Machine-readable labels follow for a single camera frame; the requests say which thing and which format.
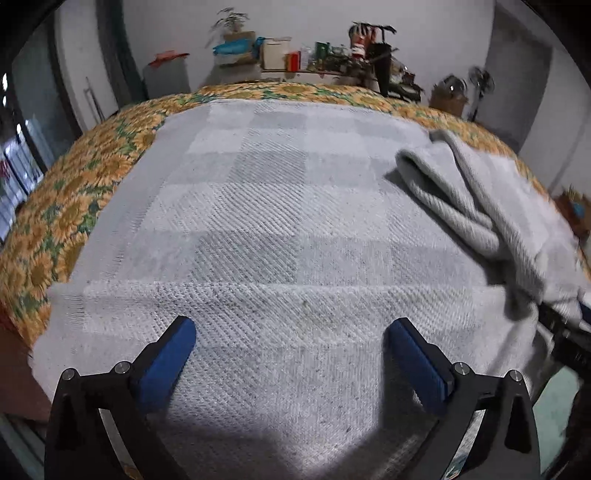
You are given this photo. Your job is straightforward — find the cardboard box with blue items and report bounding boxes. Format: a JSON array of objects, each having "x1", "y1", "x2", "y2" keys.
[{"x1": 556, "y1": 185, "x2": 591, "y2": 232}]

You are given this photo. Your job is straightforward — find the metal rods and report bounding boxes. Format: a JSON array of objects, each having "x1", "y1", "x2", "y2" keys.
[{"x1": 84, "y1": 76, "x2": 105, "y2": 123}]

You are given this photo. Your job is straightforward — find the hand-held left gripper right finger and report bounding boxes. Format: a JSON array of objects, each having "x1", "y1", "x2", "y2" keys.
[{"x1": 385, "y1": 318, "x2": 541, "y2": 480}]

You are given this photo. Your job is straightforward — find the cardboard box with metal fan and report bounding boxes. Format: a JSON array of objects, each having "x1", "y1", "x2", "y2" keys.
[{"x1": 430, "y1": 76, "x2": 469, "y2": 116}]

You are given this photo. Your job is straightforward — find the grey cabinet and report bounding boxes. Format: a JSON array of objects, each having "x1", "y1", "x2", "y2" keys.
[{"x1": 143, "y1": 58, "x2": 191, "y2": 99}]

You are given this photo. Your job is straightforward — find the blue plastic basin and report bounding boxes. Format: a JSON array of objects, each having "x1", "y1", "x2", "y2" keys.
[{"x1": 213, "y1": 39, "x2": 252, "y2": 55}]

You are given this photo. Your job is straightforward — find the grey green curtain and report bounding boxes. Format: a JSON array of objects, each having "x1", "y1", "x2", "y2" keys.
[{"x1": 95, "y1": 0, "x2": 148, "y2": 100}]

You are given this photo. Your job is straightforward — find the sunflower print bedspread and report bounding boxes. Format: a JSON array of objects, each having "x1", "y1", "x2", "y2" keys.
[{"x1": 0, "y1": 82, "x2": 552, "y2": 352}]

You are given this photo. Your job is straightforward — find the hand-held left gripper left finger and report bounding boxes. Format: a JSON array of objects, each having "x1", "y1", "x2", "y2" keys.
[{"x1": 44, "y1": 316, "x2": 197, "y2": 480}]

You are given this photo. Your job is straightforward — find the grey door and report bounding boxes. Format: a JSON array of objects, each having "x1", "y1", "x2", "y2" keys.
[{"x1": 480, "y1": 32, "x2": 552, "y2": 155}]

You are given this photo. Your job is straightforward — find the brown wooden board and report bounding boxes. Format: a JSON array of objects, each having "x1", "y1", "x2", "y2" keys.
[{"x1": 0, "y1": 314, "x2": 51, "y2": 423}]

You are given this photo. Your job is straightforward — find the potted plant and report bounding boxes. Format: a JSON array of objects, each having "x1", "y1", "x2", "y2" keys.
[{"x1": 210, "y1": 7, "x2": 250, "y2": 34}]

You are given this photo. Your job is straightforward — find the black standing fan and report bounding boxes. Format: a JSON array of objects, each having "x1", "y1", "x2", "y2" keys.
[{"x1": 467, "y1": 66, "x2": 495, "y2": 121}]

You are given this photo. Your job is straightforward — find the black umbrella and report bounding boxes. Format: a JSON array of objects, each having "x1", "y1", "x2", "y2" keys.
[{"x1": 367, "y1": 42, "x2": 393, "y2": 95}]

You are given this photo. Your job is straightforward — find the white board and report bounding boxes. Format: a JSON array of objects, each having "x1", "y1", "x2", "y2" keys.
[{"x1": 261, "y1": 37, "x2": 293, "y2": 70}]

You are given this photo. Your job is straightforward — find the grey checkered knitted blanket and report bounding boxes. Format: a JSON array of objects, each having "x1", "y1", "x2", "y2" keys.
[{"x1": 30, "y1": 102, "x2": 591, "y2": 480}]

